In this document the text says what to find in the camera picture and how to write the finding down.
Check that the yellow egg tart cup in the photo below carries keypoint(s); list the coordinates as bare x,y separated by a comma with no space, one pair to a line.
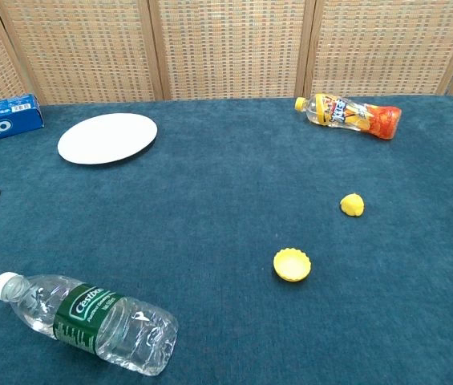
291,264

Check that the blue carpet table cover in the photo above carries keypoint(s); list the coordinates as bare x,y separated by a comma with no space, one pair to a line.
210,224

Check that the white round plate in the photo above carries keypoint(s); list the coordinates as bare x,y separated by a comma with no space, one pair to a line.
107,137

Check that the orange drink bottle yellow cap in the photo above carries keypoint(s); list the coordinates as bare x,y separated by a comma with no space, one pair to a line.
350,115

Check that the clear water bottle green label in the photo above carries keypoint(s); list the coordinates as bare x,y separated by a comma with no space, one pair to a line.
90,321

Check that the blue Oreo cookie box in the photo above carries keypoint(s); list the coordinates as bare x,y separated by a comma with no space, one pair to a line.
1,120

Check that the woven folding screen wooden frame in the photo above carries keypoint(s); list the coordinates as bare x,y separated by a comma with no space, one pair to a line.
226,48

